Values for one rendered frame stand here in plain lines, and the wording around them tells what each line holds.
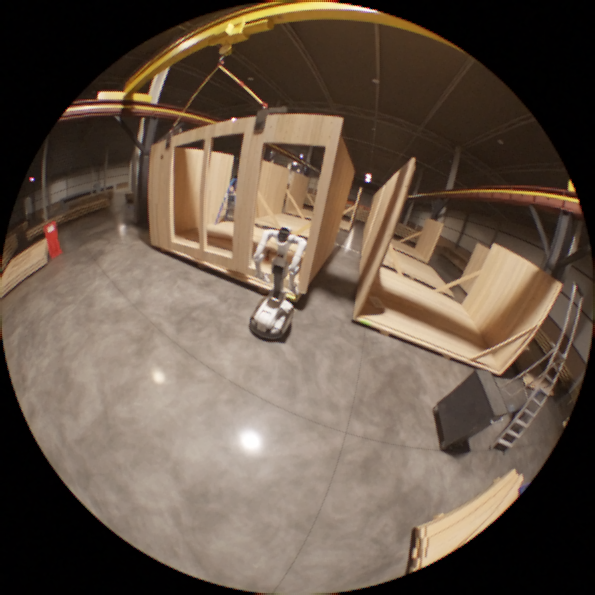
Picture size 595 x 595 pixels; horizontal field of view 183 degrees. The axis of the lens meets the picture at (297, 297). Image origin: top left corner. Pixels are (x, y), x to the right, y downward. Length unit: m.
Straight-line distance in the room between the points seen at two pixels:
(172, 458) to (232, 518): 0.79
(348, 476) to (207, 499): 1.37
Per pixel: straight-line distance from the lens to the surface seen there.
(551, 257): 7.37
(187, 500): 2.14
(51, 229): 10.15
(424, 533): 2.65
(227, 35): 5.45
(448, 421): 2.97
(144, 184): 10.14
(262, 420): 2.11
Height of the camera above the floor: 2.02
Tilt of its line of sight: 33 degrees down
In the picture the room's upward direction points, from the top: 14 degrees clockwise
